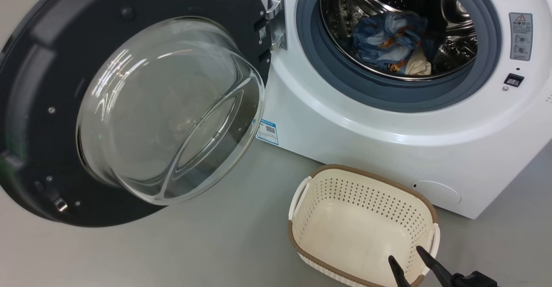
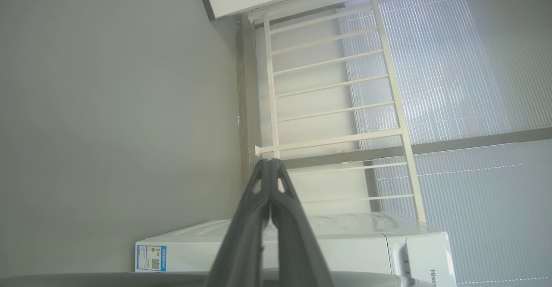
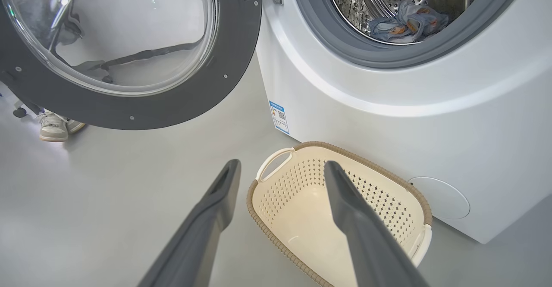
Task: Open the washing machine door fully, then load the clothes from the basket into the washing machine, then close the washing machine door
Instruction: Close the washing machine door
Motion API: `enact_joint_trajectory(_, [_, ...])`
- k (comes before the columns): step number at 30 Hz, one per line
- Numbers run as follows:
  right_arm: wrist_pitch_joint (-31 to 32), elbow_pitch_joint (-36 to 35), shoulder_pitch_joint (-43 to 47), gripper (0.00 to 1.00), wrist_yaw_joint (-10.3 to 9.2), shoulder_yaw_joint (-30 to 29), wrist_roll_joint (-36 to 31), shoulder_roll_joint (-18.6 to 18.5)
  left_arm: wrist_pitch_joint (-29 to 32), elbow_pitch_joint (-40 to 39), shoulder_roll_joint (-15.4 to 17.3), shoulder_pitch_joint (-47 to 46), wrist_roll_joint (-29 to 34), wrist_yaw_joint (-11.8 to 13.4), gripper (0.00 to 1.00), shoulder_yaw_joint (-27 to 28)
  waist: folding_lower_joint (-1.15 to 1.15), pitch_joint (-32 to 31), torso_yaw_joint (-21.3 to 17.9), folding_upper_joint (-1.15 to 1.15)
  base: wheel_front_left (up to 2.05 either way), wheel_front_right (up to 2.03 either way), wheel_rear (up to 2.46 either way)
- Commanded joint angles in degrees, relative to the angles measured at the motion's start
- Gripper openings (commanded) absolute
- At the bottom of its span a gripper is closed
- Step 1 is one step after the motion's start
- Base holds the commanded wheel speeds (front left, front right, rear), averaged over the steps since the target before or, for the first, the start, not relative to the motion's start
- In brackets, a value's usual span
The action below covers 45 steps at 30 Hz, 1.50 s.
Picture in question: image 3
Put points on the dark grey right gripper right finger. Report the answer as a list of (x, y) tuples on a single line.
[(371, 252)]

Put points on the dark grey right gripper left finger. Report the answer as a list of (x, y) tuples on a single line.
[(189, 252)]

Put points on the black round washer door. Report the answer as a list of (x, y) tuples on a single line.
[(233, 63)]

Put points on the orange and blue cartoon garment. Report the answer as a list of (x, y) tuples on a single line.
[(388, 30)]

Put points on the blue cartoon print garment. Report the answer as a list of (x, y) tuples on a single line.
[(431, 20)]

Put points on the white front-load washing machine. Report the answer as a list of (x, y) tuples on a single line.
[(431, 140)]

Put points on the cream perforated laundry basket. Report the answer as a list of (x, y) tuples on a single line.
[(302, 218)]

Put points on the round filter access cover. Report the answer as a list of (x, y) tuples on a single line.
[(440, 198)]

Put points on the blue energy label sticker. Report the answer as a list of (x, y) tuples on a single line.
[(279, 117)]

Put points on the white sneaker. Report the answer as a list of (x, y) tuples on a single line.
[(52, 127), (76, 126)]

